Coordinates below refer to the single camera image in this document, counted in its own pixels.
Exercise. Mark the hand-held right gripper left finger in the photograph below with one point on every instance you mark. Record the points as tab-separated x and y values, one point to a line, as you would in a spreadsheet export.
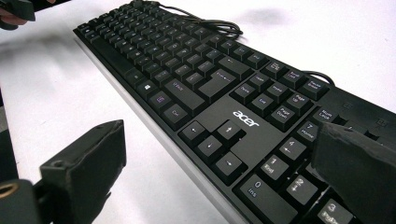
84	168

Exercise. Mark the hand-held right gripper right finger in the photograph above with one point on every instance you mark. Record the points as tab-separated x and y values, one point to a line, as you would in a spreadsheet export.
358	168

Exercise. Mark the black computer keyboard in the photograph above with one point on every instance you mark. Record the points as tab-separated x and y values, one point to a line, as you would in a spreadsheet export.
218	93

